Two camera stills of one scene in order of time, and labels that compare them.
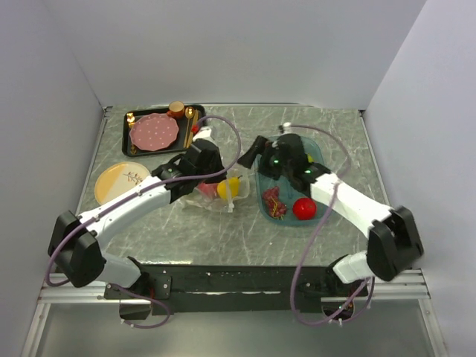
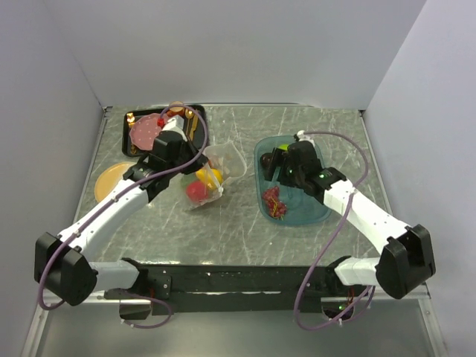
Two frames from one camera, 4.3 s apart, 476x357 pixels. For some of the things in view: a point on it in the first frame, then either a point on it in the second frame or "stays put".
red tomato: x=304 y=208 -> x=197 y=191
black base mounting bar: x=183 y=290 stays put
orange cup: x=176 y=109 stays put
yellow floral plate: x=117 y=178 stays put
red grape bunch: x=276 y=209 stays put
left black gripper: x=217 y=161 -> x=195 y=166
